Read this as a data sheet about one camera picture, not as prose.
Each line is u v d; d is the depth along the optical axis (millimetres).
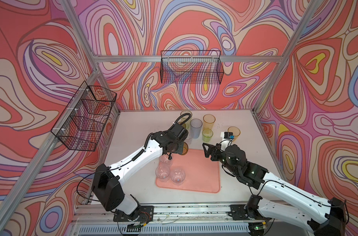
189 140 981
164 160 908
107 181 402
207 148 663
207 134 1015
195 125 988
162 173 857
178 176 840
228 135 627
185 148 704
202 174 840
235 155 524
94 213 755
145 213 731
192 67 964
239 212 733
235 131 967
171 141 547
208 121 964
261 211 606
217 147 638
